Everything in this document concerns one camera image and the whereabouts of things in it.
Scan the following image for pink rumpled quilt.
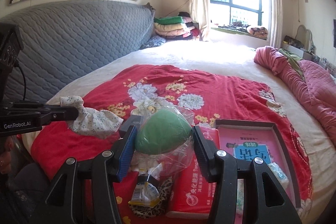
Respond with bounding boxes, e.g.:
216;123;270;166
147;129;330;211
254;46;335;144

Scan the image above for black cable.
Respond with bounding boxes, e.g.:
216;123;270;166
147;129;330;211
15;62;28;102

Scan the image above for green white tissue pack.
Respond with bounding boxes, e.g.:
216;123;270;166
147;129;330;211
268;162;289;190

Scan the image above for red white tissue box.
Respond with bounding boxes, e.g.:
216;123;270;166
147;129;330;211
166;126;221;220

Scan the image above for clothes on window sill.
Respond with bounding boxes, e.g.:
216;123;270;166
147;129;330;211
213;21;268;40

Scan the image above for cream curtain right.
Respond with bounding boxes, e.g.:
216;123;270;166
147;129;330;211
268;0;284;48

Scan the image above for cream bed sheet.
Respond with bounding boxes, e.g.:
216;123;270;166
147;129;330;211
20;40;336;223

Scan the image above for green sponge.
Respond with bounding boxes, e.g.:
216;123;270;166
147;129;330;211
131;105;195;176

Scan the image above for dark patterned pillow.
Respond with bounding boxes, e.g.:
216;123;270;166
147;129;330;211
139;35;166;50

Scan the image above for leopard print scrunchie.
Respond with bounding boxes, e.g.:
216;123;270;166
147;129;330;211
128;176;173;218

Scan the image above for pink book box tray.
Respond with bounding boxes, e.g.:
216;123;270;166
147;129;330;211
215;119;300;223

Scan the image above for white floral cloth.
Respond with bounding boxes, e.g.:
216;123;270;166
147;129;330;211
60;96;123;139

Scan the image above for black television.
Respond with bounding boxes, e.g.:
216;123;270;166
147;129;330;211
333;19;336;48

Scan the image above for grey quilted headboard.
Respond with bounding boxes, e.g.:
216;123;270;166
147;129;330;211
1;0;155;102

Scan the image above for stack of folded blankets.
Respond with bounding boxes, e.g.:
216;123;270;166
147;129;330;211
154;12;201;40

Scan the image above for yellow snack packet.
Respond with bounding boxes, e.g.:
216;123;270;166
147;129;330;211
128;180;161;208

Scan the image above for red floral quilt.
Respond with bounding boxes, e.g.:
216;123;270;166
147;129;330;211
31;65;312;223

